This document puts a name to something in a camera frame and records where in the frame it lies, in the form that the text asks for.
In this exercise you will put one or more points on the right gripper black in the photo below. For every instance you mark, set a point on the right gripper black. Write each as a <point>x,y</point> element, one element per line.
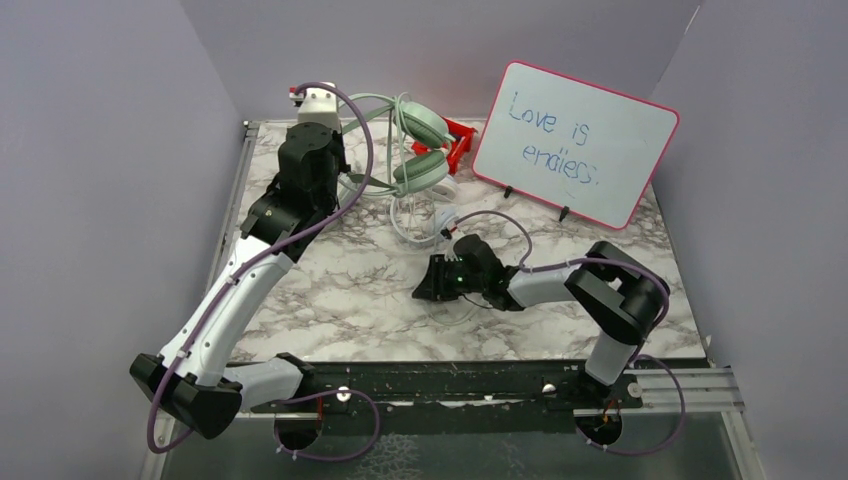
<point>434,286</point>

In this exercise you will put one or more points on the green headphones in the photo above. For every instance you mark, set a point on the green headphones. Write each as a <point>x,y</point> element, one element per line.
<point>401,181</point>

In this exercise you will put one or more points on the white headphones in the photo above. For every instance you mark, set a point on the white headphones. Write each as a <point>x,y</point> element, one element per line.
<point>417,218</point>

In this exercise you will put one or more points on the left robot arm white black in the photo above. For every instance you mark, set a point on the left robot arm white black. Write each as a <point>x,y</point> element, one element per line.
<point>189,378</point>

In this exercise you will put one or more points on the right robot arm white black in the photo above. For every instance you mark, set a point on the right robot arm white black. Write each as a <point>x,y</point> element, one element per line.
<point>624,298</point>

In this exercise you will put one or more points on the red plastic bin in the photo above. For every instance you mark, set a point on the red plastic bin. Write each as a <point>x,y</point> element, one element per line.
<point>439,144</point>

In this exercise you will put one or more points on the pink framed whiteboard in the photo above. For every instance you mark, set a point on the pink framed whiteboard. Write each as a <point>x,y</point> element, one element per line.
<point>582,148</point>

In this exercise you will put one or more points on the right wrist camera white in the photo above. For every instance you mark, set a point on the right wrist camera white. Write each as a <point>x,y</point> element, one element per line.
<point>448,232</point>

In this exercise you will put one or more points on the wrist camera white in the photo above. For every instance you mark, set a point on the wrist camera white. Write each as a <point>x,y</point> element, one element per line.
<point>448,232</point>
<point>317,105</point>

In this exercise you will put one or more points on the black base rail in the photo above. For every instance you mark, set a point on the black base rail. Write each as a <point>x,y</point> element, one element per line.
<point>451,397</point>

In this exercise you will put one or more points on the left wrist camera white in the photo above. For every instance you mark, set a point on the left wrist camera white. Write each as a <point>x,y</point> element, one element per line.
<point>317,105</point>

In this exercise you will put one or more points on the aluminium frame rail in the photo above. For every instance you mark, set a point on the aluminium frame rail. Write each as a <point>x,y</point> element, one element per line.
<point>713,390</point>

